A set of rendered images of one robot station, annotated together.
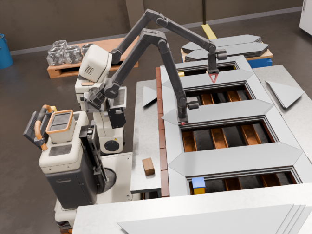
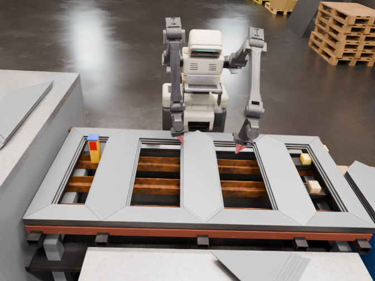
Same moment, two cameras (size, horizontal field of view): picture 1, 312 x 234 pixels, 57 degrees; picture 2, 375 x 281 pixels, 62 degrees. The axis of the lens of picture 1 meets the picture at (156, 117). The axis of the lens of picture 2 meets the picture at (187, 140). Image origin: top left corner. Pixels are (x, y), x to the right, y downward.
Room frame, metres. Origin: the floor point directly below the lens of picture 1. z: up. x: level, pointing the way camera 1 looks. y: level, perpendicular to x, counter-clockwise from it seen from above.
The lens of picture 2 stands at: (1.29, -1.70, 1.92)
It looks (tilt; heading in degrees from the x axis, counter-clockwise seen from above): 34 degrees down; 83
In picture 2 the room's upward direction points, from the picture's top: 4 degrees clockwise
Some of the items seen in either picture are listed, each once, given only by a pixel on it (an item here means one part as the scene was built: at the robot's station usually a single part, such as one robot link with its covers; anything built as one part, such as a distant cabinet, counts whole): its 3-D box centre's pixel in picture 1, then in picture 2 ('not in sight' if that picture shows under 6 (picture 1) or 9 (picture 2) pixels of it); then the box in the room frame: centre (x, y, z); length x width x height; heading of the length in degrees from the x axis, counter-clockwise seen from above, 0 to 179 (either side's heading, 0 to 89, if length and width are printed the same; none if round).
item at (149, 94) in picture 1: (150, 94); not in sight; (2.12, 0.02, 0.70); 0.39 x 0.12 x 0.04; 176
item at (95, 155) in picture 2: (199, 196); (95, 151); (0.94, -0.16, 0.78); 0.05 x 0.05 x 0.19; 86
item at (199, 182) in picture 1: (198, 183); (93, 137); (0.94, -0.16, 0.88); 0.06 x 0.06 x 0.02; 86
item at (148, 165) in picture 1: (148, 166); not in sight; (1.28, 0.10, 0.71); 0.10 x 0.06 x 0.05; 8
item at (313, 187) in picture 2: not in sight; (313, 187); (2.15, -0.52, 0.79); 0.06 x 0.05 x 0.04; 86
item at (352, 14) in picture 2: not in sight; (346, 32); (4.95, 4.05, 0.43); 1.24 x 0.84 x 0.87; 88
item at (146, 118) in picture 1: (147, 123); (222, 144); (1.77, 0.08, 0.67); 1.30 x 0.20 x 0.03; 176
